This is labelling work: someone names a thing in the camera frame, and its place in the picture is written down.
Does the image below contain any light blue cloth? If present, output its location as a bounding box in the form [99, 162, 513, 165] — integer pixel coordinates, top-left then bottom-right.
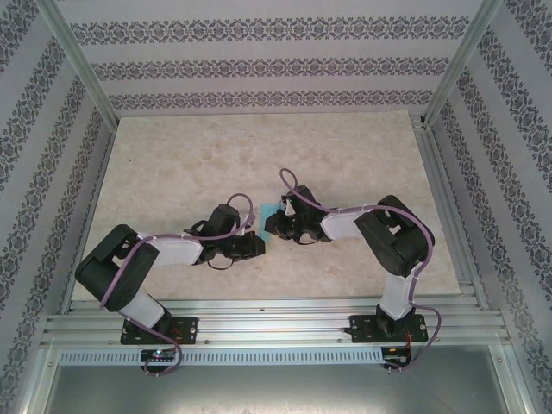
[257, 202, 286, 245]

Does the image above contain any grey metal sheet panel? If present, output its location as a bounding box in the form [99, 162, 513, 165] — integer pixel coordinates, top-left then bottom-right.
[42, 344, 518, 414]

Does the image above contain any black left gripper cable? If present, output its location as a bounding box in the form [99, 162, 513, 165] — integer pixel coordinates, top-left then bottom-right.
[206, 256, 236, 272]

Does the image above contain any aluminium mounting rail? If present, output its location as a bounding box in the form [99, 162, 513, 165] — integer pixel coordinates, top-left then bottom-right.
[41, 297, 514, 346]

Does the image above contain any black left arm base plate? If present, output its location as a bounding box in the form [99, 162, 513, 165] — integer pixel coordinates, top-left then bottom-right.
[120, 317, 200, 346]

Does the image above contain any slotted white cable duct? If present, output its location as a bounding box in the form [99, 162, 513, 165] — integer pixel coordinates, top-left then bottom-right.
[58, 348, 386, 366]

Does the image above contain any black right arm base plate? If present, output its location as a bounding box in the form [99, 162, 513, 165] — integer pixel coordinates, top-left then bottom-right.
[348, 314, 429, 344]

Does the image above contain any aluminium side rail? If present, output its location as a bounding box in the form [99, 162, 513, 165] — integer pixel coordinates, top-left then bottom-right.
[411, 114, 491, 311]
[60, 118, 120, 314]

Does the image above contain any aluminium frame post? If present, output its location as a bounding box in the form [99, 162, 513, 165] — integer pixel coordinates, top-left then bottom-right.
[423, 0, 504, 129]
[41, 0, 120, 126]

